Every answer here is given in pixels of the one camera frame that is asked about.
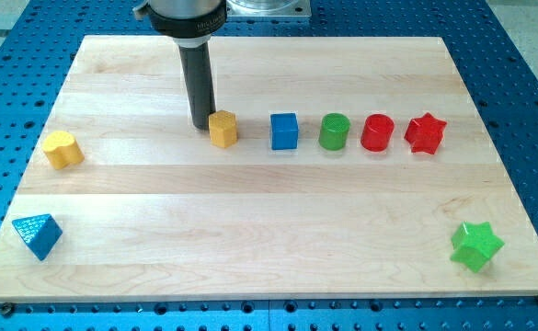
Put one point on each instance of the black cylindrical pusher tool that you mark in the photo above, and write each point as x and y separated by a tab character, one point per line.
197	72

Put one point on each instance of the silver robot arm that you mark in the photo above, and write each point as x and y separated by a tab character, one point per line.
190	24

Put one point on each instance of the yellow hexagon block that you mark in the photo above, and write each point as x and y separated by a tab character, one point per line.
223	128

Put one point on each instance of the blue triangle block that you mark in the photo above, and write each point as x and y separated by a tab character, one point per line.
39	233

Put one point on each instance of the blue cube block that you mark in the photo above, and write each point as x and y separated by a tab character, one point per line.
284	131

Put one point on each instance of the green cylinder block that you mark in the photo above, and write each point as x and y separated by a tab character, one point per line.
334	131

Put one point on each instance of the yellow heart block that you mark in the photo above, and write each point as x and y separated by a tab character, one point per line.
61	149

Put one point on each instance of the red cylinder block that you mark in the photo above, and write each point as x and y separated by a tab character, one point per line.
377	132

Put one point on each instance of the wooden board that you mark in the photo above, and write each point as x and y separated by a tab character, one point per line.
156	213

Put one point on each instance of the red star block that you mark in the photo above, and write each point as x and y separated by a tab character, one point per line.
424	134

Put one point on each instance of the green star block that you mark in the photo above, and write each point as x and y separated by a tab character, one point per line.
474	244

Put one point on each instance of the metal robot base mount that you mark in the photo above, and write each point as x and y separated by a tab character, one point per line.
269	8

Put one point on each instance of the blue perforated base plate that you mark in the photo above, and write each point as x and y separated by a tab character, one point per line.
43	38

